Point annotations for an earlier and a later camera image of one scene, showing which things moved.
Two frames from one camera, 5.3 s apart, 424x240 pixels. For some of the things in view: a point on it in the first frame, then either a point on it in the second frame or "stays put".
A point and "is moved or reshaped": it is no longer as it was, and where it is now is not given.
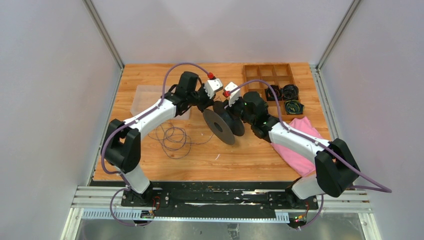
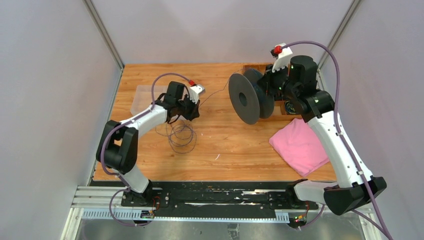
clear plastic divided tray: x=146 y=96 stays put
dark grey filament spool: x=222 y=124 is moved or reshaped
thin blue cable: x=174 y=141 is moved or reshaped
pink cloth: x=300 y=162 stays put
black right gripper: x=230 y=109 → x=265 y=81
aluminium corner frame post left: x=109 y=43 stays put
